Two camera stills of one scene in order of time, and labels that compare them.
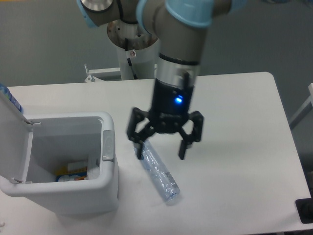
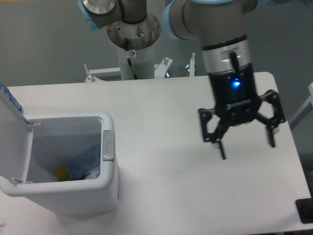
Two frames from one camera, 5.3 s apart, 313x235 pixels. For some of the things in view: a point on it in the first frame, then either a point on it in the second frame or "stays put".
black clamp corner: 304,209 stays put
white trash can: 64,162 stays put
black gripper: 169,109 to 237,102
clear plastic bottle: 160,173 to 86,165
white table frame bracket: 90,78 stays put
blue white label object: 5,90 stays put
